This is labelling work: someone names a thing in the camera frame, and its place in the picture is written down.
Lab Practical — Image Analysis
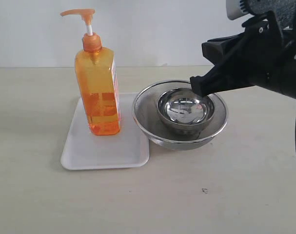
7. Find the white rectangular plastic tray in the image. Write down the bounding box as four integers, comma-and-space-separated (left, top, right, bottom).
60, 93, 150, 170

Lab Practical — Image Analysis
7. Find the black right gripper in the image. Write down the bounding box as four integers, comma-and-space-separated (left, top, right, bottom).
190, 11, 296, 99

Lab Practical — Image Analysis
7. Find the orange dish soap pump bottle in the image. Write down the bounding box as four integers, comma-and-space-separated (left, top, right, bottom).
60, 9, 121, 136

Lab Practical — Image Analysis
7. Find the small stainless steel bowl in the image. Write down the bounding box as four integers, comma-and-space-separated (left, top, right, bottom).
157, 88, 215, 135

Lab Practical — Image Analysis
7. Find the large stainless steel basin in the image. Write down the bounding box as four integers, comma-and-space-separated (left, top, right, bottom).
132, 80, 228, 150

